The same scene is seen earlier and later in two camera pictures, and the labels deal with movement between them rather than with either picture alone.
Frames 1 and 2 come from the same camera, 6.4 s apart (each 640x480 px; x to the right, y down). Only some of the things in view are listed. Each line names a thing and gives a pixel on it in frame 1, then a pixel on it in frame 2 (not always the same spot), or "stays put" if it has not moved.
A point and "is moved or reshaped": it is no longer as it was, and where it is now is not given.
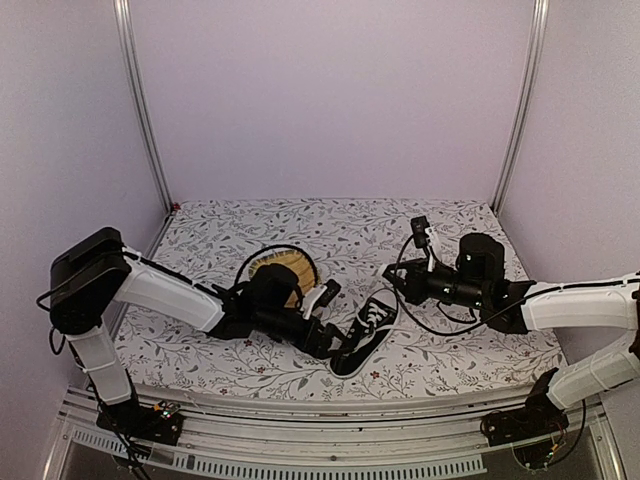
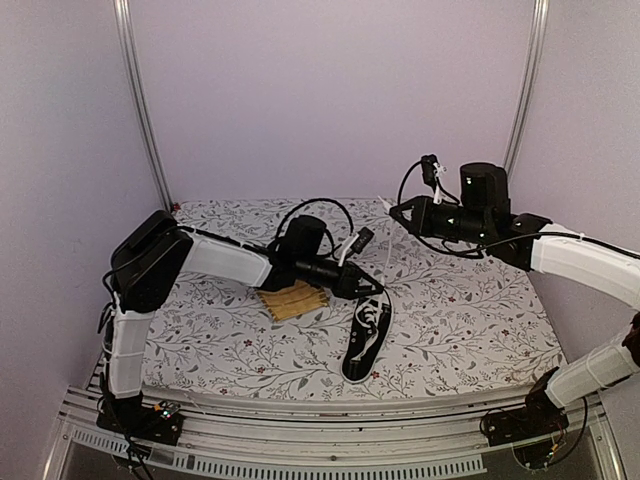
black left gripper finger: (335, 332) -> (361, 273)
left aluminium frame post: (121, 15) stays put
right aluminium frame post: (529, 100) stays put
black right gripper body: (422, 293) -> (460, 229)
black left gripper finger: (337, 354) -> (366, 290)
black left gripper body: (270, 324) -> (338, 286)
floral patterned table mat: (438, 351) stays put
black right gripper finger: (402, 285) -> (410, 226)
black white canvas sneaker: (374, 319) is moved or reshaped
